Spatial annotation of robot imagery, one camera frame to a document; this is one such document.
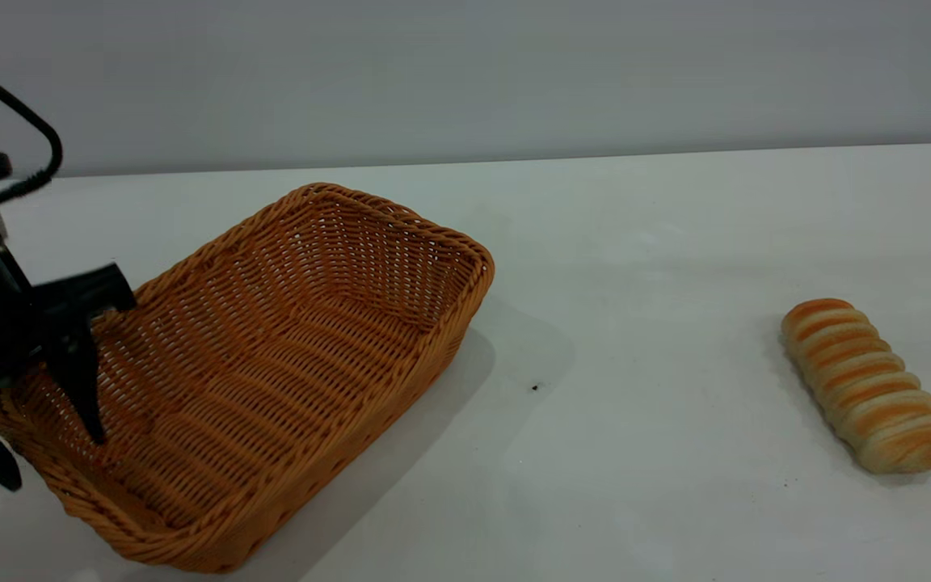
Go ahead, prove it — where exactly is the striped orange bread roll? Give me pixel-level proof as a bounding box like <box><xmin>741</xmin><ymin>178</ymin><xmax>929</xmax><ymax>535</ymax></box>
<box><xmin>781</xmin><ymin>298</ymin><xmax>931</xmax><ymax>475</ymax></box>

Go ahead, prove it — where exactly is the orange wicker basket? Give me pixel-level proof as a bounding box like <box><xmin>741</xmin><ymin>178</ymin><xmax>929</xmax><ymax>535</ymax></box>
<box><xmin>0</xmin><ymin>183</ymin><xmax>496</xmax><ymax>575</ymax></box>

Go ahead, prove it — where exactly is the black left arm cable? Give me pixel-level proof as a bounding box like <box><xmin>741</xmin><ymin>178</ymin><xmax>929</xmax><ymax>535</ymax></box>
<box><xmin>0</xmin><ymin>53</ymin><xmax>63</xmax><ymax>207</ymax></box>

